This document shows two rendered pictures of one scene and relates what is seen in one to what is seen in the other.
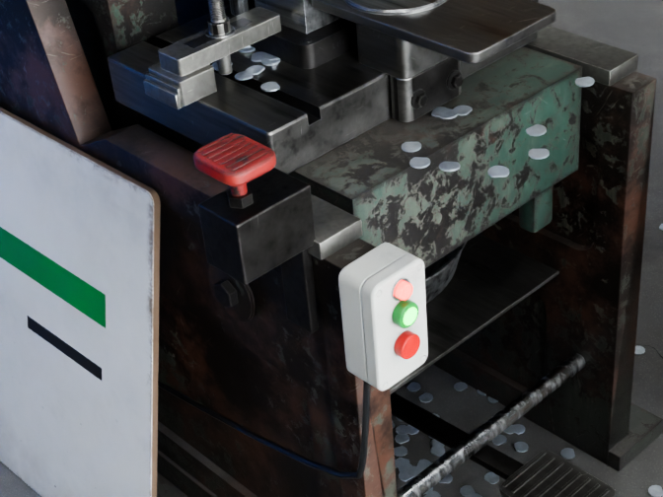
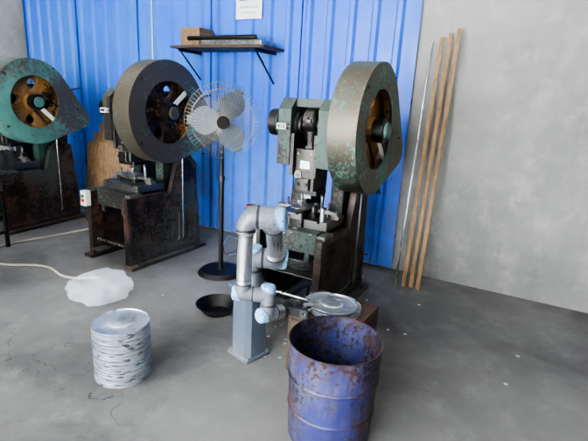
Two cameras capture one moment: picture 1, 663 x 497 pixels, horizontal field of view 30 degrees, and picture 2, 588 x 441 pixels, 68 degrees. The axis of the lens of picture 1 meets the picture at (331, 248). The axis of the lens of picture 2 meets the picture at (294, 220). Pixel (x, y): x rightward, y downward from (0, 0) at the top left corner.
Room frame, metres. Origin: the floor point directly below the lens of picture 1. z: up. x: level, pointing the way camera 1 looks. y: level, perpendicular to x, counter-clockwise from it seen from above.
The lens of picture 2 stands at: (0.18, -2.82, 1.49)
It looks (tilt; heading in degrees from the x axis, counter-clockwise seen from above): 15 degrees down; 68
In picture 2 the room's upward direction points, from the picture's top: 3 degrees clockwise
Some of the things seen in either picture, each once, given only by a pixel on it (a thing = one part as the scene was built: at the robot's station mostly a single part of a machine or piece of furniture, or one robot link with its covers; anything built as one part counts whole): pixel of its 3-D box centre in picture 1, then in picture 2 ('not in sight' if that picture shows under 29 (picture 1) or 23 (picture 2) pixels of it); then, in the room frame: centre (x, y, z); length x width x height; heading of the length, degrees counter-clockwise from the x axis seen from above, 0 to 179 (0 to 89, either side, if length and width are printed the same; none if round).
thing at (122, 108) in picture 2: not in sight; (164, 159); (0.56, 1.53, 0.87); 1.53 x 0.99 x 1.74; 38
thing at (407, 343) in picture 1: (406, 344); not in sight; (0.98, -0.07, 0.54); 0.03 x 0.01 x 0.03; 130
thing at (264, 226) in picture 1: (264, 266); not in sight; (1.03, 0.07, 0.62); 0.10 x 0.06 x 0.20; 130
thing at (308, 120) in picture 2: not in sight; (311, 133); (1.40, -0.02, 1.27); 0.21 x 0.12 x 0.34; 40
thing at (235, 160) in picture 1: (238, 185); not in sight; (1.01, 0.08, 0.72); 0.07 x 0.06 x 0.08; 40
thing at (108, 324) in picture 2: not in sight; (121, 321); (0.14, -0.55, 0.31); 0.29 x 0.29 x 0.01
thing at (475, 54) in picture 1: (431, 53); (295, 217); (1.27, -0.13, 0.72); 0.25 x 0.14 x 0.14; 40
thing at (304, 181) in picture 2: not in sight; (307, 168); (1.37, -0.05, 1.04); 0.17 x 0.15 x 0.30; 40
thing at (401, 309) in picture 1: (405, 314); not in sight; (0.98, -0.07, 0.58); 0.03 x 0.01 x 0.03; 130
